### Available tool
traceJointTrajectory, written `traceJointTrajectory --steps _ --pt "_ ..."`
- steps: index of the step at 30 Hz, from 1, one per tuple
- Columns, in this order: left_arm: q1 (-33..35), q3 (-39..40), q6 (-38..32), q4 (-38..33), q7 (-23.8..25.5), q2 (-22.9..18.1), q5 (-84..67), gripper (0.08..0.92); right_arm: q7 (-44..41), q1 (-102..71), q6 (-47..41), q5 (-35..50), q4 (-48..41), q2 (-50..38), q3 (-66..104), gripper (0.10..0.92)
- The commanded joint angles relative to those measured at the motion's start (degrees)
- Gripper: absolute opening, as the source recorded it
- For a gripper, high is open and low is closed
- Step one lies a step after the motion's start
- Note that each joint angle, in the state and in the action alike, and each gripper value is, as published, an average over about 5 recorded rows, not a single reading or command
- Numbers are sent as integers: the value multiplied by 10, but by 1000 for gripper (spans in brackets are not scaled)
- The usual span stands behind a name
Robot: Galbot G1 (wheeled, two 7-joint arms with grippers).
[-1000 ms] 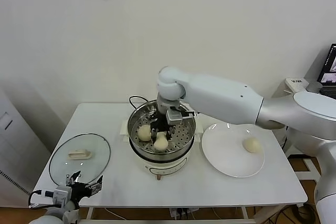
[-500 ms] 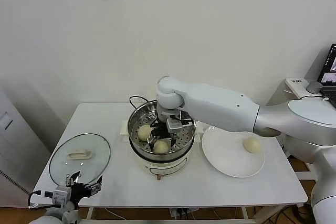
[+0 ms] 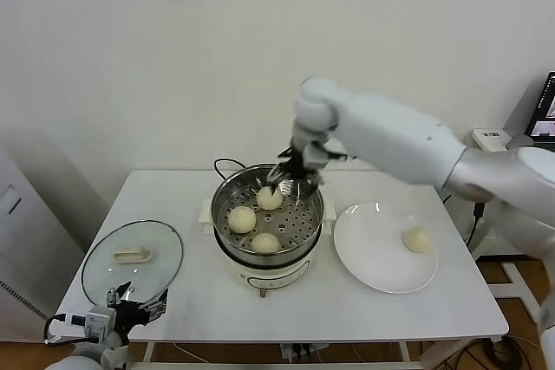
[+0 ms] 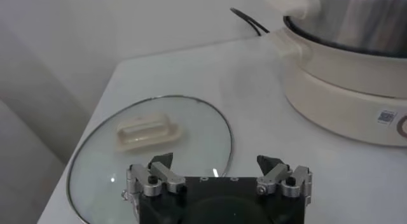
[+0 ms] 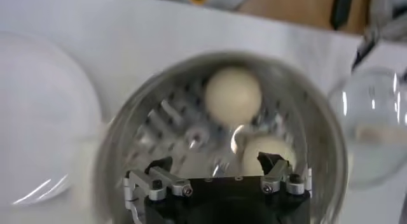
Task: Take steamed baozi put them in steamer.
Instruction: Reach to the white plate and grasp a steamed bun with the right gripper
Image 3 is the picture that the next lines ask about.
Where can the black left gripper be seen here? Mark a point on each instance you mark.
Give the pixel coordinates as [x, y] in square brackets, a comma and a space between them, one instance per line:
[130, 311]

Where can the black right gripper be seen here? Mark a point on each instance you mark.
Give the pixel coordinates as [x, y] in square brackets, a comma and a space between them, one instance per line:
[295, 164]

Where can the white steamed baozi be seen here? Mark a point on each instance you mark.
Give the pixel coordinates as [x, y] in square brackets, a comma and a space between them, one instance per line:
[265, 243]
[269, 199]
[241, 219]
[416, 240]

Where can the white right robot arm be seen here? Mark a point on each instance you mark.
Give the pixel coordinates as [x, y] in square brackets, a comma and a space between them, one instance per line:
[390, 136]

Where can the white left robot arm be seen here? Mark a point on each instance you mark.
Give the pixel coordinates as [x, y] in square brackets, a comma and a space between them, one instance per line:
[82, 361]

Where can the stainless steel steamer basket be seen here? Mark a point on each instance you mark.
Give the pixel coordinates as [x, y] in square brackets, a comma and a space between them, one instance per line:
[234, 190]

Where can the glass pot lid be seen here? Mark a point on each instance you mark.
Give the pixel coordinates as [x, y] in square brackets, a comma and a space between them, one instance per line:
[130, 256]

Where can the white electric cooker base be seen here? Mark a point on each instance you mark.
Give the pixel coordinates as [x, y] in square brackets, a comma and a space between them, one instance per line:
[277, 277]

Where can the white round plate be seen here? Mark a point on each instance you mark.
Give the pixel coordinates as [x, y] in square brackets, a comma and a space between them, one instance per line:
[368, 257]

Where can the white floor cabinet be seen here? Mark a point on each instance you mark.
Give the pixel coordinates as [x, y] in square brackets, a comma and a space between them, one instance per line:
[26, 235]

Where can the white power strip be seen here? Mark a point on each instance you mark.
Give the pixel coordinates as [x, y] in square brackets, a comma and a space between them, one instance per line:
[299, 350]

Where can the black hub adapter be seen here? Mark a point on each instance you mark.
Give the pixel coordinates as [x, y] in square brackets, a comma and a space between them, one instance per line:
[479, 209]

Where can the white side desk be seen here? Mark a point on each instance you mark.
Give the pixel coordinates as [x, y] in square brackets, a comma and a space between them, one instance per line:
[490, 142]

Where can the black open laptop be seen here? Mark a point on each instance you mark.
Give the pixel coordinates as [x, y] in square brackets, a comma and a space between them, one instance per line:
[544, 105]

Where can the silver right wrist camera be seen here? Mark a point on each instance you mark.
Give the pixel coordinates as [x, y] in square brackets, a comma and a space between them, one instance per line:
[316, 157]

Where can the white table frame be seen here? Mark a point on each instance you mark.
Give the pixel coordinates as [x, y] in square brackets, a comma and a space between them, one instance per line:
[148, 352]

